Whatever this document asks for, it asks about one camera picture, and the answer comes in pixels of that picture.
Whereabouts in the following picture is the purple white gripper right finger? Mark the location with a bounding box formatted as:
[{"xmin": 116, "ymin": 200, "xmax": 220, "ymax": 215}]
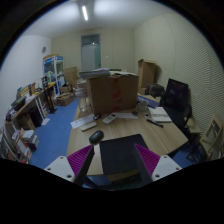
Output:
[{"xmin": 133, "ymin": 144, "xmax": 181, "ymax": 185}]

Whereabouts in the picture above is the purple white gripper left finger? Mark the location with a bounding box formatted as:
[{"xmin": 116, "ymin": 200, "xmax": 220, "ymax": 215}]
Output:
[{"xmin": 45, "ymin": 145, "xmax": 94, "ymax": 186}]

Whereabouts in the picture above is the black computer mouse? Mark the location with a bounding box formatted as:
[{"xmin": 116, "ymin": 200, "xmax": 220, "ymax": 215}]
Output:
[{"xmin": 89, "ymin": 130, "xmax": 104, "ymax": 144}]

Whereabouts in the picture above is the black mouse pad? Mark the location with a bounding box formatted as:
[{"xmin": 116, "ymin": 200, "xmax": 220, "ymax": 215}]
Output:
[{"xmin": 100, "ymin": 134, "xmax": 147, "ymax": 175}]

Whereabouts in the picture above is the black pen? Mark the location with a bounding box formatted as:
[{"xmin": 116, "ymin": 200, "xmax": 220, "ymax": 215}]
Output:
[{"xmin": 146, "ymin": 119, "xmax": 164, "ymax": 128}]

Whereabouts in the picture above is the white remote control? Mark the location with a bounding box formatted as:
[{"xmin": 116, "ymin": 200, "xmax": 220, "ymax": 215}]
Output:
[
  {"xmin": 81, "ymin": 122, "xmax": 97, "ymax": 132},
  {"xmin": 103, "ymin": 113, "xmax": 117, "ymax": 124}
]

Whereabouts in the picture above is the open white notebook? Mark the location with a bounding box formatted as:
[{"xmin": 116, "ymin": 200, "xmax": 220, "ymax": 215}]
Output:
[{"xmin": 149, "ymin": 107, "xmax": 171, "ymax": 122}]

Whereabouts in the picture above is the wooden side shelf desk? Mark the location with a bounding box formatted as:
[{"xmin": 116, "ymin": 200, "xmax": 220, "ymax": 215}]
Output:
[{"xmin": 3, "ymin": 83, "xmax": 55, "ymax": 164}]

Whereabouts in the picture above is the black office chair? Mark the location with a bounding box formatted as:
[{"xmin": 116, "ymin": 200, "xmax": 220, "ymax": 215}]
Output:
[{"xmin": 160, "ymin": 79, "xmax": 192, "ymax": 129}]

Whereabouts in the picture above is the cardboard box on floor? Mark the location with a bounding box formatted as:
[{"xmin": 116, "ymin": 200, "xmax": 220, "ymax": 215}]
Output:
[{"xmin": 57, "ymin": 93, "xmax": 74, "ymax": 106}]

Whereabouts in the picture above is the clear plastic water jug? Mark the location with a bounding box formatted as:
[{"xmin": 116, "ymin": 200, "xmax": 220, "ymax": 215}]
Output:
[{"xmin": 75, "ymin": 88, "xmax": 88, "ymax": 112}]

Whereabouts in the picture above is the large brown cardboard box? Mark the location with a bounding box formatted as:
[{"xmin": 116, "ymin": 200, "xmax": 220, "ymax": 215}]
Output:
[{"xmin": 87, "ymin": 75, "xmax": 138, "ymax": 115}]

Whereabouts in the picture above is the stack of papers on box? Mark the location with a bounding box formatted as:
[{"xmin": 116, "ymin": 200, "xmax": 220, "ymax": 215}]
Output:
[{"xmin": 79, "ymin": 68, "xmax": 110, "ymax": 78}]

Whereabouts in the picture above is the tall open cardboard box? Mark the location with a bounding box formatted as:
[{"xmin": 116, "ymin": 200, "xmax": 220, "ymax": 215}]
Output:
[{"xmin": 138, "ymin": 59, "xmax": 156, "ymax": 88}]

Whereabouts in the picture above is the white door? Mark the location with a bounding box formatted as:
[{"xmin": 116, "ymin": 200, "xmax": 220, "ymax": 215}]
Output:
[{"xmin": 81, "ymin": 34, "xmax": 101, "ymax": 71}]

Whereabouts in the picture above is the ceiling tube light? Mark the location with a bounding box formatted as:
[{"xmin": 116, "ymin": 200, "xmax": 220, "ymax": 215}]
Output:
[{"xmin": 82, "ymin": 5, "xmax": 88, "ymax": 21}]

